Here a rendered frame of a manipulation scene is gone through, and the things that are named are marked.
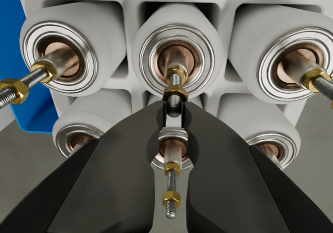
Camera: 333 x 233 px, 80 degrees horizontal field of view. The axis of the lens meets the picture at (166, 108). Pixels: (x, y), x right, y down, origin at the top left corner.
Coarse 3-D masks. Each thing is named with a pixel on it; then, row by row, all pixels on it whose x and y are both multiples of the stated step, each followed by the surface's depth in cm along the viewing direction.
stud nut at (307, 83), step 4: (312, 72) 17; (316, 72) 16; (320, 72) 16; (324, 72) 16; (308, 76) 17; (312, 76) 16; (316, 76) 16; (320, 76) 16; (324, 76) 16; (328, 76) 16; (304, 80) 17; (308, 80) 17; (312, 80) 16; (328, 80) 16; (304, 84) 17; (308, 84) 17; (312, 84) 17; (308, 88) 17; (312, 88) 17; (316, 92) 17
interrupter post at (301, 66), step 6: (294, 60) 19; (300, 60) 18; (306, 60) 18; (288, 66) 19; (294, 66) 18; (300, 66) 18; (306, 66) 17; (312, 66) 17; (318, 66) 17; (288, 72) 19; (294, 72) 18; (300, 72) 17; (306, 72) 17; (294, 78) 18; (300, 78) 17; (300, 84) 18
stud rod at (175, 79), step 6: (174, 78) 16; (180, 78) 16; (174, 84) 15; (180, 84) 15; (174, 96) 13; (168, 102) 13; (174, 102) 13; (180, 102) 13; (168, 108) 12; (174, 108) 12; (180, 108) 13; (168, 114) 13; (174, 114) 13; (180, 114) 13
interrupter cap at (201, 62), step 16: (160, 32) 18; (176, 32) 18; (192, 32) 18; (144, 48) 19; (160, 48) 19; (176, 48) 19; (192, 48) 19; (208, 48) 19; (144, 64) 20; (160, 64) 20; (192, 64) 20; (208, 64) 20; (160, 80) 21; (192, 80) 21; (208, 80) 21
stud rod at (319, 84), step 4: (316, 80) 16; (320, 80) 16; (324, 80) 16; (316, 84) 16; (320, 84) 16; (324, 84) 15; (328, 84) 15; (332, 84) 15; (316, 88) 16; (320, 88) 16; (324, 88) 15; (328, 88) 15; (332, 88) 15; (324, 92) 15; (328, 92) 15; (332, 92) 15; (328, 96) 15; (332, 96) 14; (332, 100) 15
